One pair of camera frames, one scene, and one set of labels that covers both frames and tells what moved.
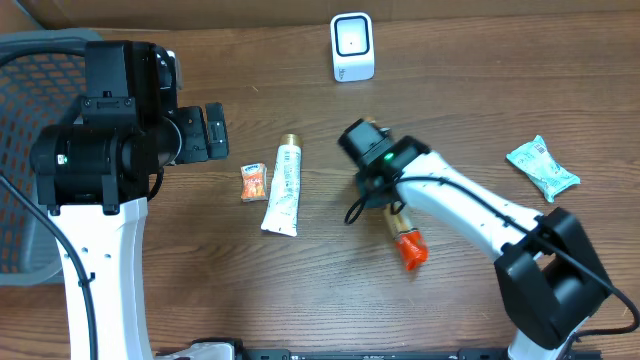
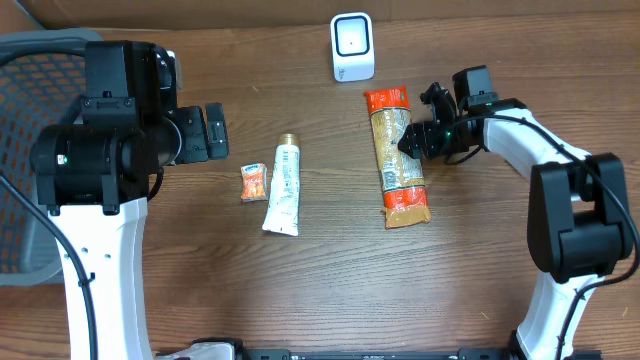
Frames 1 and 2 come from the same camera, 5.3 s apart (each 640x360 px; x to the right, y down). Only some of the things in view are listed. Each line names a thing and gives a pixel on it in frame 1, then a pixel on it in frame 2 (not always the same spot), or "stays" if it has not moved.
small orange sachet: x=254 y=182 stays
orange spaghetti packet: x=409 y=241 → x=401 y=175
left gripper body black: x=190 y=149 stays
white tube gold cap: x=281 y=216 stays
